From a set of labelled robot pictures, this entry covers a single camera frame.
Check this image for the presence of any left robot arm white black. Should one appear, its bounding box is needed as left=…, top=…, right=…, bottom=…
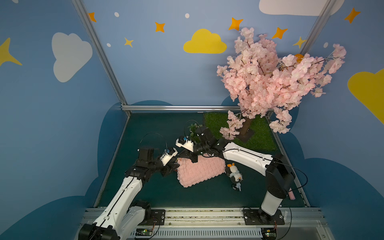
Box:
left=78, top=148, right=179, bottom=240

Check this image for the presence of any left green circuit board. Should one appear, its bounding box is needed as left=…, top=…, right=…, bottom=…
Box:
left=135, top=228, right=153, bottom=238

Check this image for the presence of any green circuit board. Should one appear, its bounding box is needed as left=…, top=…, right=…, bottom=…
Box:
left=261, top=229, right=277, bottom=240
left=135, top=228, right=153, bottom=238

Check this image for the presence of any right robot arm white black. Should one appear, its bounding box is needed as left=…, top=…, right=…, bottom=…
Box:
left=176, top=127, right=296, bottom=216

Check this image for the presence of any green artificial grass mat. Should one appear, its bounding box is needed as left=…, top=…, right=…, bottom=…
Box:
left=204, top=112, right=279, bottom=153

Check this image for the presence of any small potted green plant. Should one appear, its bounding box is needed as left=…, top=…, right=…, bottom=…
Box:
left=189, top=123, right=203, bottom=144

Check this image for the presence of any penguin plush keychain decoration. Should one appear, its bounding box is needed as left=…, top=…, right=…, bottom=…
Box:
left=225, top=163, right=244, bottom=192

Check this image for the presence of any aluminium front rail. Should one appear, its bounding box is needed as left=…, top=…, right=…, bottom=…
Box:
left=75, top=208, right=334, bottom=240

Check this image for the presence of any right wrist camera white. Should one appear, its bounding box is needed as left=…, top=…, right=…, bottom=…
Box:
left=176, top=136, right=194, bottom=152

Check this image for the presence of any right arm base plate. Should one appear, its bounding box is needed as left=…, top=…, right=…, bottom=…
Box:
left=243, top=208, right=285, bottom=226

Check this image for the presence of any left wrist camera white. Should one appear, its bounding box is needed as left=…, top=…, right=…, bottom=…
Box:
left=160, top=148, right=178, bottom=166

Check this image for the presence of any pink knitted bag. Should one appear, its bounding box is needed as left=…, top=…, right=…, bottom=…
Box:
left=177, top=156, right=226, bottom=188

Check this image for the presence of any aluminium back frame bar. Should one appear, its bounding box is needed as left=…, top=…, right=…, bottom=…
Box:
left=122, top=105, right=241, bottom=111

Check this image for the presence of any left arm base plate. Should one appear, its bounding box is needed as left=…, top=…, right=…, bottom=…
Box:
left=142, top=209, right=166, bottom=226

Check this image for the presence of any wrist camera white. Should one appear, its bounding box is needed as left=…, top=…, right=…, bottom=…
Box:
left=176, top=136, right=194, bottom=152
left=160, top=148, right=178, bottom=166

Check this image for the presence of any pink cherry blossom tree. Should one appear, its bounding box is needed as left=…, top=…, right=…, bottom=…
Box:
left=217, top=28, right=347, bottom=140

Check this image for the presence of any right green circuit board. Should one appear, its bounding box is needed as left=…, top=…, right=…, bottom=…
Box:
left=261, top=229, right=277, bottom=240

